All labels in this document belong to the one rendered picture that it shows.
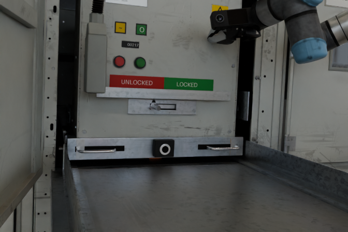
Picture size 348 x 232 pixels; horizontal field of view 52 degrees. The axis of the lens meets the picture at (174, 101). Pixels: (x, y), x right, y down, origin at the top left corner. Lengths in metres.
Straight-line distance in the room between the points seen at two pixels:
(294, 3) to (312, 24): 0.06
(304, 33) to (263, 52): 0.30
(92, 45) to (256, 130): 0.57
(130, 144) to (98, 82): 0.23
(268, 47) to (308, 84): 0.18
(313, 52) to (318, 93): 0.40
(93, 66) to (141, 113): 0.22
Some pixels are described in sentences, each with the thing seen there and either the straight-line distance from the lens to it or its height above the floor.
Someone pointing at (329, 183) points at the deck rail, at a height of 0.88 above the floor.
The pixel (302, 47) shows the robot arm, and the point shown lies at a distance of 0.87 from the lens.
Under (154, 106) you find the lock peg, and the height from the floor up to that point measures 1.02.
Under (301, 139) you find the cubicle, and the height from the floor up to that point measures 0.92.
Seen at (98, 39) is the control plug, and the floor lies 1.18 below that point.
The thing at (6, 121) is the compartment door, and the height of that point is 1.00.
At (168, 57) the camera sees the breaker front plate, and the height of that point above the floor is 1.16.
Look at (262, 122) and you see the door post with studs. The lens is 1.16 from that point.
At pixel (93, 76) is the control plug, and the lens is 0.90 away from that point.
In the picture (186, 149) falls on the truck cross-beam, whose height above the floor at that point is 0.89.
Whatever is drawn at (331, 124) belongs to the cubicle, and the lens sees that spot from 1.30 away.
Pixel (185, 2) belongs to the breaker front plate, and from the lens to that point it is 1.10.
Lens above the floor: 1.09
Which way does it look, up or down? 3 degrees down
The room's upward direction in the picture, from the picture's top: 3 degrees clockwise
